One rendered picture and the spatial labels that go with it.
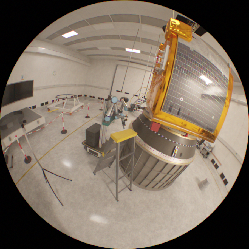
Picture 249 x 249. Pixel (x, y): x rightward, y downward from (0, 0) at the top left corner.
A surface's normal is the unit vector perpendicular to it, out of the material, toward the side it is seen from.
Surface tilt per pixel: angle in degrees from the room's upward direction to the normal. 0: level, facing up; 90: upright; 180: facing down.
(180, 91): 90
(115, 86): 90
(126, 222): 0
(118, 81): 90
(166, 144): 62
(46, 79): 90
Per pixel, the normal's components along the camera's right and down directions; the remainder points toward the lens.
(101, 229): 0.23, -0.88
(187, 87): -0.19, 0.37
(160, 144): -0.40, -0.22
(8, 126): 0.91, 0.35
